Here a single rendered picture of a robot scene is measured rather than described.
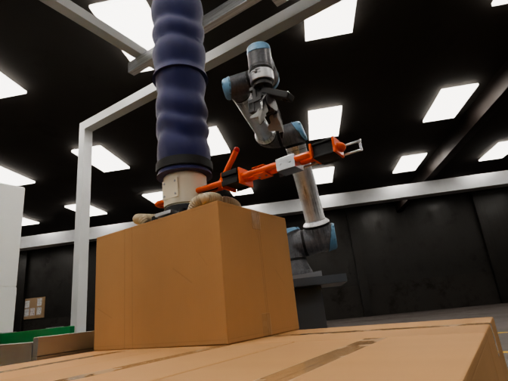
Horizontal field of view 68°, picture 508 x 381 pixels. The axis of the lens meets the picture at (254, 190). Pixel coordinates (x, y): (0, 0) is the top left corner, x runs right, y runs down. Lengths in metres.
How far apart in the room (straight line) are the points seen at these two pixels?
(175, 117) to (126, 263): 0.58
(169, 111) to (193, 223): 0.56
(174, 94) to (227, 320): 0.91
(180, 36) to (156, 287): 1.03
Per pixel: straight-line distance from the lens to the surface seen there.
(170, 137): 1.50
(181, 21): 1.77
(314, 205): 2.07
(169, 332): 1.22
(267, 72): 1.43
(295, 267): 2.08
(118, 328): 1.41
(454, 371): 0.48
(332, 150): 1.15
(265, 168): 1.26
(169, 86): 1.62
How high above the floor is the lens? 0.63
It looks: 17 degrees up
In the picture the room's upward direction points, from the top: 6 degrees counter-clockwise
